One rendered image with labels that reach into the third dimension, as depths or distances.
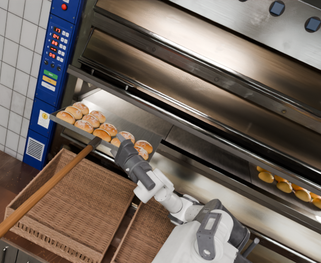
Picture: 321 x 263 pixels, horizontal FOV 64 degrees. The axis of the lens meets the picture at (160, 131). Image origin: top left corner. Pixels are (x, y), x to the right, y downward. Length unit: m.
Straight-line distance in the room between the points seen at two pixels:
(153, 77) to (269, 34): 0.60
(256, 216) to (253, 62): 0.91
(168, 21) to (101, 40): 0.38
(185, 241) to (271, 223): 1.10
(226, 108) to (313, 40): 0.48
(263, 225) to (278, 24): 1.12
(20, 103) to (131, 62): 0.82
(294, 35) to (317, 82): 0.25
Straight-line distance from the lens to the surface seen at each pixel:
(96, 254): 1.44
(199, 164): 1.53
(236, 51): 1.35
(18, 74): 1.83
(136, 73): 1.42
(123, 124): 1.54
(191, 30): 1.35
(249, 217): 1.72
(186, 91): 1.38
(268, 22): 1.34
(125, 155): 1.00
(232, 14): 1.33
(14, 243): 1.61
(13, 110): 1.95
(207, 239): 0.59
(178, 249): 0.69
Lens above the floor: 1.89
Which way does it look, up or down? 26 degrees down
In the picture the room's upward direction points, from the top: 25 degrees clockwise
